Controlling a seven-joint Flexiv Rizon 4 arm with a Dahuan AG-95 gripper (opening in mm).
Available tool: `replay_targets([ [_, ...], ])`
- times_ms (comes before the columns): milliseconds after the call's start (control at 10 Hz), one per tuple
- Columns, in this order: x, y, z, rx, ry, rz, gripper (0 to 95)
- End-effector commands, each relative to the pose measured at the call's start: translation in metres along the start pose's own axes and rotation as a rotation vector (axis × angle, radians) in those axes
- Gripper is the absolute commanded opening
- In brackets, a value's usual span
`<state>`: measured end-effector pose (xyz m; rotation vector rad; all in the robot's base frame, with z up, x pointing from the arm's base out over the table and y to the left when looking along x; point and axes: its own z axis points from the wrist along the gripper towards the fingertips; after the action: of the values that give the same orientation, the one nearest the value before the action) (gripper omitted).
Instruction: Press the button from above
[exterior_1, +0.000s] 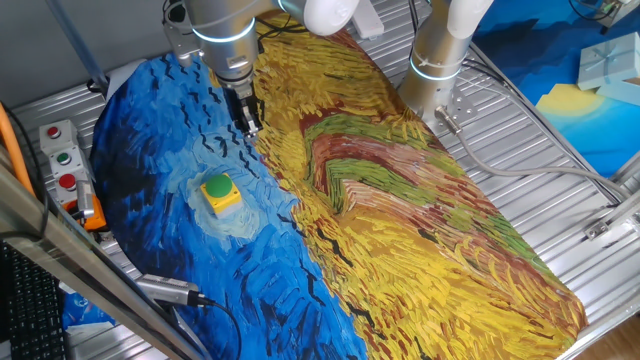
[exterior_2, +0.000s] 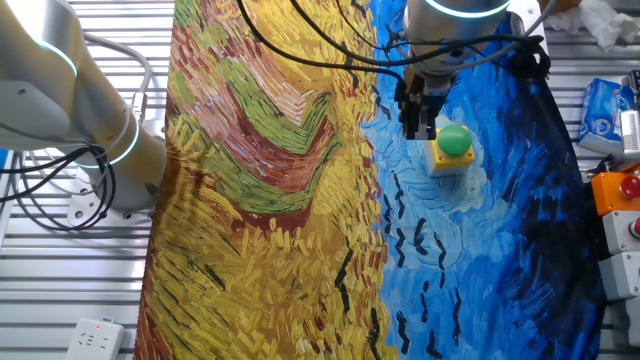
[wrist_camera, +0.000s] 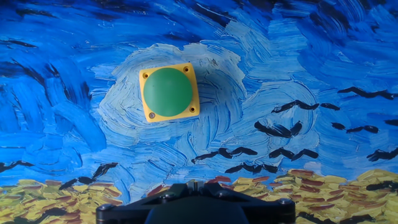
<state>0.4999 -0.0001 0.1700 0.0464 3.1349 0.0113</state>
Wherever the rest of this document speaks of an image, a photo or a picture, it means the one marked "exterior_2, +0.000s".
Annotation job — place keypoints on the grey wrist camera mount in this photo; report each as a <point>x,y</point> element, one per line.
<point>532,20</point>

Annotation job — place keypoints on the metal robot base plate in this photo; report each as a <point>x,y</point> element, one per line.
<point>80,212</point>

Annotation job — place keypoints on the grey box green button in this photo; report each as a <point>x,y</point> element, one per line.
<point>620,275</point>

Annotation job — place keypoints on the brown object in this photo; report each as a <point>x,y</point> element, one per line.
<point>557,5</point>

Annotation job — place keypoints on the green button yellow box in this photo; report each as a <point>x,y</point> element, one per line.
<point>452,145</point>

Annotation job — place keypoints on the grey box red mushroom button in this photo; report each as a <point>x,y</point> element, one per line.
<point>620,232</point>

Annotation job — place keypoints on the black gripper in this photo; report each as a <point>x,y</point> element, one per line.
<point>425,85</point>

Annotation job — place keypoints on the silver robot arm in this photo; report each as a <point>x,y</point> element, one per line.
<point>50,75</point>

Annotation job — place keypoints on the white crumpled tissue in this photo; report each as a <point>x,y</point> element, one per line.
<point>595,20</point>

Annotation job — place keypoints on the white power strip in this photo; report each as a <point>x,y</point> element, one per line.
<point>95,340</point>

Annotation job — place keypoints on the blue tissue pack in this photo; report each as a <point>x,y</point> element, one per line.
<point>600,115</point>

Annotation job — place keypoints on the painted wheatfield print cloth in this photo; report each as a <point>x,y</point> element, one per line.
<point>275,225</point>

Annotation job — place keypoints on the orange box red button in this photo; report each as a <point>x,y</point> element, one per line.
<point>610,192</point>

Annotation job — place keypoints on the silver depth camera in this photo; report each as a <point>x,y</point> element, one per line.
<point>631,132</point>

